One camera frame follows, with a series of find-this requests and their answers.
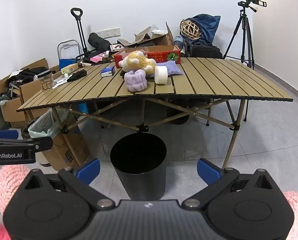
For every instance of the tan folding table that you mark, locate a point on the tan folding table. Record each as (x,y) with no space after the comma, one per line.
(214,80)

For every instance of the clear jar black lid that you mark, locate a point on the clear jar black lid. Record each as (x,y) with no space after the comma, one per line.
(45,81)

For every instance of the purple knitted cloth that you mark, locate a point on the purple knitted cloth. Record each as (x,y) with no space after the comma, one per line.
(173,68)

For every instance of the white foam tray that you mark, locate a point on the white foam tray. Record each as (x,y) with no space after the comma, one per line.
(159,32)

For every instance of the white paper sheets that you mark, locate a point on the white paper sheets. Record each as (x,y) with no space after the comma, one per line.
(60,82)

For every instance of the blue tissue box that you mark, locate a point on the blue tissue box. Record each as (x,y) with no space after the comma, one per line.
(107,72)

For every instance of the pink package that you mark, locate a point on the pink package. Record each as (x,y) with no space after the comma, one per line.
(98,58)

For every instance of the cardboard box with clothes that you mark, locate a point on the cardboard box with clothes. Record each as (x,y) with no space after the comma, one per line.
(10,107)

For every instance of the red cardboard box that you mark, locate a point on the red cardboard box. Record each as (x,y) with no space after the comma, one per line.
(161,55)

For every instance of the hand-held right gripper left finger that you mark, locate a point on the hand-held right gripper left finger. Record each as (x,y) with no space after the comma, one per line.
(90,170)

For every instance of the small green bottle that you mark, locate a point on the small green bottle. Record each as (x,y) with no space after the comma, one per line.
(66,75)

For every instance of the grey frame blue stool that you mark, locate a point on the grey frame blue stool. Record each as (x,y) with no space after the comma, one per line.
(67,63)

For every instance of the open brown cardboard box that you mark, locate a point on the open brown cardboard box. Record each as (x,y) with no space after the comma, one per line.
(161,40)

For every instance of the black waste bin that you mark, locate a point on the black waste bin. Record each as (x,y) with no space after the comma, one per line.
(139,180)

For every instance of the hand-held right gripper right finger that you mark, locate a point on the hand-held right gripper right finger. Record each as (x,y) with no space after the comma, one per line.
(209,171)

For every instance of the white wall outlet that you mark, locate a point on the white wall outlet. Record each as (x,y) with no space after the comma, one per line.
(108,32)

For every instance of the blue fabric bag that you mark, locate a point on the blue fabric bag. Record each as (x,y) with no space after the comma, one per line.
(209,27)

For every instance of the wicker ball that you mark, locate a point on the wicker ball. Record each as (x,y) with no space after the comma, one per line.
(190,30)

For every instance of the blue water bottle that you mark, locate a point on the blue water bottle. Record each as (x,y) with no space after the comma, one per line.
(178,41)

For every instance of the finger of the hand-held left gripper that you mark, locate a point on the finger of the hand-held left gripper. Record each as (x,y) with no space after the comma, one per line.
(6,134)

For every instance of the black suitcase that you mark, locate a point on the black suitcase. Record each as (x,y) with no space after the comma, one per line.
(204,51)

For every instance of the yellow white plush toy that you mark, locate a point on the yellow white plush toy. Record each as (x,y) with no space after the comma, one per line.
(136,61)

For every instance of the small white photo box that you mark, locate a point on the small white photo box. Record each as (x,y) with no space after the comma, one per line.
(116,47)

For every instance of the black tripod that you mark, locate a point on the black tripod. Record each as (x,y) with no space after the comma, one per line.
(244,25)

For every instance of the white round foam block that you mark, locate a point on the white round foam block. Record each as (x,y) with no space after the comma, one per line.
(161,75)

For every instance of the purple fluffy headband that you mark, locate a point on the purple fluffy headband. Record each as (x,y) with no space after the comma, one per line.
(136,81)

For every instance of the small beige carton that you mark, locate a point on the small beige carton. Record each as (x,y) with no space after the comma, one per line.
(70,68)

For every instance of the black duffel bag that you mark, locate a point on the black duffel bag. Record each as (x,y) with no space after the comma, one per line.
(98,42)

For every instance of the black glove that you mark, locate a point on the black glove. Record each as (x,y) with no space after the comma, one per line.
(76,75)

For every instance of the blue flat box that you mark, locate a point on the blue flat box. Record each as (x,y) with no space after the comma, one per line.
(83,107)

